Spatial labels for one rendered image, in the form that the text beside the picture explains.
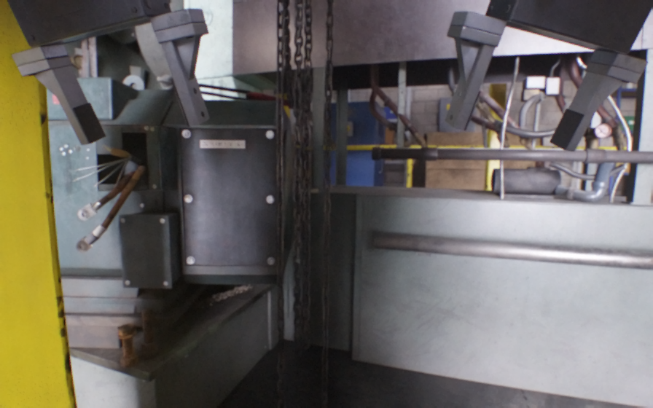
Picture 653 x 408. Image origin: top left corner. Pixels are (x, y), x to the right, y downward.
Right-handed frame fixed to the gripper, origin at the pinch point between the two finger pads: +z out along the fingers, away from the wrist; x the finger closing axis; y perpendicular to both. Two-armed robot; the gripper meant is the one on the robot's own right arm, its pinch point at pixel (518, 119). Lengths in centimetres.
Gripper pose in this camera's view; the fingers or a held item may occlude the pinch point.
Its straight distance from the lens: 40.1
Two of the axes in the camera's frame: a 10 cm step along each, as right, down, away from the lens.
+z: -1.8, 8.6, 4.8
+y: 0.6, 5.0, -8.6
